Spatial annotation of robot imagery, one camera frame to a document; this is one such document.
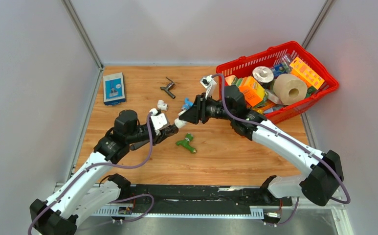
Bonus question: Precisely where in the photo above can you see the long orange product box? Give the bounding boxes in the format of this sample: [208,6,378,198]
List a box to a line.
[289,56,325,90]

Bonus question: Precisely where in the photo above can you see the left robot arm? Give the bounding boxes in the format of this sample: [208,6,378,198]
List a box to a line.
[27,109,186,235]

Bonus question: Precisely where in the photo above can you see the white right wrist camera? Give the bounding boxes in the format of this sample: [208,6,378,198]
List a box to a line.
[200,74,218,98]

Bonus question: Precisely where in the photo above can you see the white packet in basket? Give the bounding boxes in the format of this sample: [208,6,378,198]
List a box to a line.
[265,89,283,105]

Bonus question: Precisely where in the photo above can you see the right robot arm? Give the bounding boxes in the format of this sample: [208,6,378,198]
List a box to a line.
[174,85,351,206]

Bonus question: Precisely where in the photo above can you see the round orange sponge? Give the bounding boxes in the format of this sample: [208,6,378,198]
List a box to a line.
[225,75,238,86]

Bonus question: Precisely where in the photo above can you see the black metal faucet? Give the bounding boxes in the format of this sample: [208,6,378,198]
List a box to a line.
[130,123,179,151]

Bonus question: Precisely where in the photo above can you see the brown toilet paper roll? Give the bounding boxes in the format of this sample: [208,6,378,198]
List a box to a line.
[273,74,308,105]

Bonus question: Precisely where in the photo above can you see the orange sponge daddy box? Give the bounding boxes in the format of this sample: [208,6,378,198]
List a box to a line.
[238,76,267,108]

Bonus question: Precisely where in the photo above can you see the white pvc elbow fitting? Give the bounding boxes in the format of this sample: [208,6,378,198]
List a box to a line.
[157,99,169,111]

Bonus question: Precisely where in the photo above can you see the silver foil tape roll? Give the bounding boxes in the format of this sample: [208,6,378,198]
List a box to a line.
[252,66,274,83]

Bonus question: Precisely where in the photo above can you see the blue packet in basket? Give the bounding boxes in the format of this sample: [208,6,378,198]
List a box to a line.
[270,63,289,78]

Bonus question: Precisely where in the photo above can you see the blue plastic faucet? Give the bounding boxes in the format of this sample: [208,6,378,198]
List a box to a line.
[181,97,193,110]

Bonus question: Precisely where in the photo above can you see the green plastic faucet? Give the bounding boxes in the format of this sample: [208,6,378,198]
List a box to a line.
[176,133,197,154]

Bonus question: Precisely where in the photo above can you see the dark grey metal faucet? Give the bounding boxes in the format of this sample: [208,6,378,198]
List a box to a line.
[160,77,176,99]

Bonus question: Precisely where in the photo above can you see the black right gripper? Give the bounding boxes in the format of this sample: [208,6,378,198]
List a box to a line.
[178,94,233,125]

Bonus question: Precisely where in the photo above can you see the blue white faucet box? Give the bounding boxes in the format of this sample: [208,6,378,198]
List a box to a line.
[103,72,126,106]

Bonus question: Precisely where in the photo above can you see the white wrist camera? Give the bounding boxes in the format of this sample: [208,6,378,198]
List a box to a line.
[200,74,218,98]
[150,108,170,135]

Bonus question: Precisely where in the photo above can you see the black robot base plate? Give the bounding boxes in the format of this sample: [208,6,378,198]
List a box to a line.
[119,184,292,215]

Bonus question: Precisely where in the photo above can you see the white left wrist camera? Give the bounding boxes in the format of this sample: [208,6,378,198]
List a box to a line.
[150,108,170,135]

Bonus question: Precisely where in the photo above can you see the red plastic shopping basket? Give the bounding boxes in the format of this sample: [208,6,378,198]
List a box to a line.
[216,41,339,124]

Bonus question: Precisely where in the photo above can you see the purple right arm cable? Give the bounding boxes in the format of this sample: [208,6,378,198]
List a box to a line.
[209,73,352,226]

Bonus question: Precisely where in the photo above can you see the aluminium frame rail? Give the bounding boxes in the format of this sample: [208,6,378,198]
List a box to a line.
[40,183,355,235]

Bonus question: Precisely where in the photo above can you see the white pvc elbow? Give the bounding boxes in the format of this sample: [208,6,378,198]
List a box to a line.
[174,118,187,129]

